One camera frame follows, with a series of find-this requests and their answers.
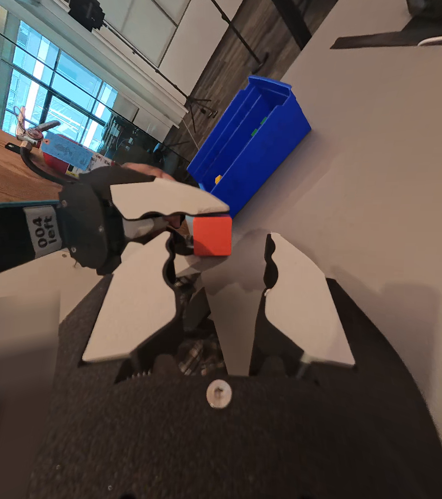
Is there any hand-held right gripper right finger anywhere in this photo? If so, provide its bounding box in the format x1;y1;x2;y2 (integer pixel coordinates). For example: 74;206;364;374
263;232;357;367

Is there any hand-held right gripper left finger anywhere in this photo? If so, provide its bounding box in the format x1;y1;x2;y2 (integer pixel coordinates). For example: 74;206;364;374
82;232;179;363

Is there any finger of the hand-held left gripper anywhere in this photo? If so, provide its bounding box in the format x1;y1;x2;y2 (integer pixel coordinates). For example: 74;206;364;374
109;177;230;221
123;215;206;278

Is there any red wooden cube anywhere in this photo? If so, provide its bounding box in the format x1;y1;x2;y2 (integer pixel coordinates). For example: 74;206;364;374
192;215;233;257

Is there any blue plastic bin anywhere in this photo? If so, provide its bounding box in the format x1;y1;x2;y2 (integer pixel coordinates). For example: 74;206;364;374
187;76;312;219

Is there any person's left hand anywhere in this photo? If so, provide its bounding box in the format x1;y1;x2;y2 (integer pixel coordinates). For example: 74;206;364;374
123;163;176;182

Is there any red fire extinguisher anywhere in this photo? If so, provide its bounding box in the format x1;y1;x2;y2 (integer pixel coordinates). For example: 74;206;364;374
15;105;105;176

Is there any blue paper tag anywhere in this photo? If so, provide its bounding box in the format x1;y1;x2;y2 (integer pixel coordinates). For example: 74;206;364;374
43;136;93;171

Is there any black light stand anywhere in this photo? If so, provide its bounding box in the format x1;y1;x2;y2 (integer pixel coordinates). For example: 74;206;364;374
209;0;269;65
102;21;218;133

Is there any large glass window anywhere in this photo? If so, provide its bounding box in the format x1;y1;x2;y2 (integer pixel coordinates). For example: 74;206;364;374
0;0;140;156

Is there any black ceiling device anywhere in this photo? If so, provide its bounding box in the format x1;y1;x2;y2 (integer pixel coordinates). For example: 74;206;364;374
68;0;105;32

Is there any black extinguisher hose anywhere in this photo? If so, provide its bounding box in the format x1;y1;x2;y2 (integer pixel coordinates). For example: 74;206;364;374
5;140;79;184

